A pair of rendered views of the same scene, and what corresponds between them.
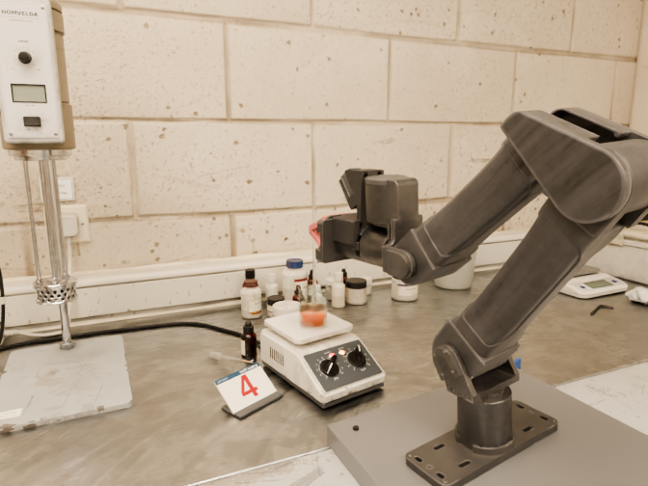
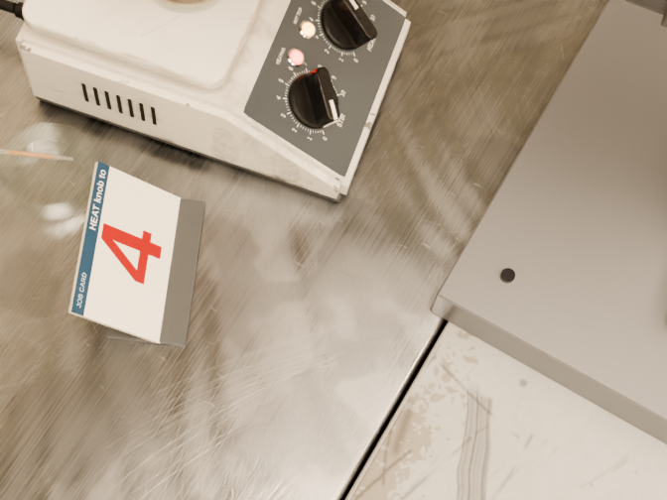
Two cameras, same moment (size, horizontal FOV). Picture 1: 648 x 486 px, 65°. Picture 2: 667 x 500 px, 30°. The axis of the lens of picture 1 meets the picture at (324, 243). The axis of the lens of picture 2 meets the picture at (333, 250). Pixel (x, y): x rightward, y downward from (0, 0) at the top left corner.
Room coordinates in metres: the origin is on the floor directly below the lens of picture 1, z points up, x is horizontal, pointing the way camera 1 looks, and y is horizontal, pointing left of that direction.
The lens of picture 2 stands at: (0.48, 0.22, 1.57)
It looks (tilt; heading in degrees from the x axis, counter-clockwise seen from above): 67 degrees down; 315
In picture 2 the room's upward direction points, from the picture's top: 10 degrees clockwise
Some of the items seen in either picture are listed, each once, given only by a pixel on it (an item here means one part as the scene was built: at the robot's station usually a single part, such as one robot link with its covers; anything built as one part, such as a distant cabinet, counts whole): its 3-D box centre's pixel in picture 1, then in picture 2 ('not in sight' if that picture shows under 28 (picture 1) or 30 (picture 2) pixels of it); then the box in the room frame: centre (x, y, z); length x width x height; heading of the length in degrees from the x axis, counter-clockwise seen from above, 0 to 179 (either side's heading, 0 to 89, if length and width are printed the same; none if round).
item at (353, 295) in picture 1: (356, 290); not in sight; (1.22, -0.08, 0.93); 0.05 x 0.05 x 0.06
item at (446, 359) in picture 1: (475, 364); not in sight; (0.56, -0.18, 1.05); 0.09 x 0.06 x 0.06; 123
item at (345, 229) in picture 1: (358, 202); not in sight; (0.74, -0.05, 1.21); 0.07 x 0.06 x 0.11; 127
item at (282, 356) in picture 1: (316, 352); (204, 28); (0.83, 0.01, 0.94); 0.22 x 0.13 x 0.08; 36
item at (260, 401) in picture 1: (249, 389); (140, 254); (0.73, 0.12, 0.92); 0.09 x 0.06 x 0.04; 140
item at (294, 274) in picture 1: (294, 282); not in sight; (1.20, 0.07, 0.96); 0.06 x 0.06 x 0.11
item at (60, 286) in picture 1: (48, 227); not in sight; (0.82, 0.45, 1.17); 0.07 x 0.07 x 0.25
